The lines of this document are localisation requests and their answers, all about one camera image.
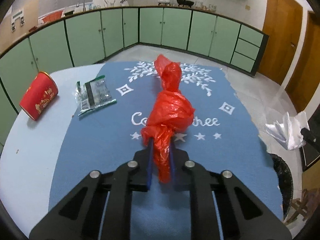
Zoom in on blue printed table mat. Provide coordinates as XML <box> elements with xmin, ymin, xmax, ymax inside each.
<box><xmin>49</xmin><ymin>60</ymin><xmax>284</xmax><ymax>240</ymax></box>

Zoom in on red paper cup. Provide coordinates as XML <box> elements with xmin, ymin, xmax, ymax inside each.
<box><xmin>19</xmin><ymin>71</ymin><xmax>59</xmax><ymax>122</ymax></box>

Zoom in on white tissue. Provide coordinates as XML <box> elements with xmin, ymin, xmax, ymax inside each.
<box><xmin>264</xmin><ymin>111</ymin><xmax>310</xmax><ymax>152</ymax></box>

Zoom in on glass jars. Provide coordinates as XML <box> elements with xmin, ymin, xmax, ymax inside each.
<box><xmin>195</xmin><ymin>1</ymin><xmax>217</xmax><ymax>12</ymax></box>

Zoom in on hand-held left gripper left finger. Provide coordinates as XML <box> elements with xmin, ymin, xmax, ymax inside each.
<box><xmin>29</xmin><ymin>140</ymin><xmax>154</xmax><ymax>240</ymax></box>

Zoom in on green snack wrapper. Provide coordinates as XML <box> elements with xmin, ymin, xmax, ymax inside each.
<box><xmin>73</xmin><ymin>74</ymin><xmax>117</xmax><ymax>117</ymax></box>

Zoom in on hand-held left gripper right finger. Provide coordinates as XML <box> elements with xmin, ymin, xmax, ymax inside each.
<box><xmin>169</xmin><ymin>142</ymin><xmax>293</xmax><ymax>240</ymax></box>

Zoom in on wooden door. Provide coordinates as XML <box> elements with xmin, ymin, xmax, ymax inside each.
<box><xmin>285</xmin><ymin>11</ymin><xmax>320</xmax><ymax>112</ymax></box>
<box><xmin>257</xmin><ymin>0</ymin><xmax>303</xmax><ymax>85</ymax></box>

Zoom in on small wooden stool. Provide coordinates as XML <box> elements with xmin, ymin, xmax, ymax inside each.
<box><xmin>285</xmin><ymin>187</ymin><xmax>317</xmax><ymax>225</ymax></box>

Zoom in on green base cabinets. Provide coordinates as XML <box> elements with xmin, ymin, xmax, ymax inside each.
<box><xmin>0</xmin><ymin>5</ymin><xmax>269</xmax><ymax>120</ymax></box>

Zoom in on bin with black bag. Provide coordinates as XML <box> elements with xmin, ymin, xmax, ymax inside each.
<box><xmin>266</xmin><ymin>152</ymin><xmax>293</xmax><ymax>213</ymax></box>

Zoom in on red basin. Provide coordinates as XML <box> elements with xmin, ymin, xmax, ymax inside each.
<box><xmin>41</xmin><ymin>11</ymin><xmax>63</xmax><ymax>23</ymax></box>

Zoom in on red plastic bag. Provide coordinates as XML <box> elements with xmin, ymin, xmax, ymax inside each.
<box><xmin>141</xmin><ymin>54</ymin><xmax>196</xmax><ymax>183</ymax></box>

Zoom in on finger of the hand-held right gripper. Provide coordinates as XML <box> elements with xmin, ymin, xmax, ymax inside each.
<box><xmin>300</xmin><ymin>128</ymin><xmax>320</xmax><ymax>153</ymax></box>

